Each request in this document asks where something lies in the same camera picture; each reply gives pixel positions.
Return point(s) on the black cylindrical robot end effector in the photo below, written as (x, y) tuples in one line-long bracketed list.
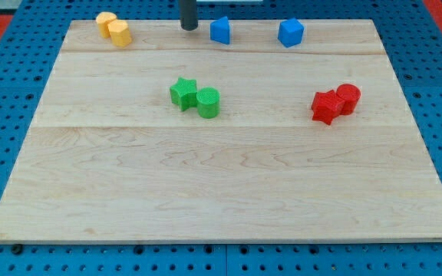
[(188, 14)]

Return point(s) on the yellow cylinder block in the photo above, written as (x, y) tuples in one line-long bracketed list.
[(102, 20)]

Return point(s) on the yellow hexagon block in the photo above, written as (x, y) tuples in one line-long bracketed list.
[(119, 33)]

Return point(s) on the blue cube block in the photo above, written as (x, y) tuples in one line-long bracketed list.
[(290, 32)]

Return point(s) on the light wooden board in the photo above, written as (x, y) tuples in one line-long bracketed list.
[(109, 159)]

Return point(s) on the red star block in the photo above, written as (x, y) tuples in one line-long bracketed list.
[(326, 106)]

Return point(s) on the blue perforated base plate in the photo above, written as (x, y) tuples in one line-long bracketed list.
[(31, 44)]

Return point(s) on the blue triangle block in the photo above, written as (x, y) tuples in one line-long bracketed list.
[(220, 30)]

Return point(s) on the green star block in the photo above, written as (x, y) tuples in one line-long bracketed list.
[(183, 93)]

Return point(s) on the red cylinder block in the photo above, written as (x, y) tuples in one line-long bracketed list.
[(350, 94)]

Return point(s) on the green cylinder block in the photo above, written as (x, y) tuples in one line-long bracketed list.
[(208, 99)]

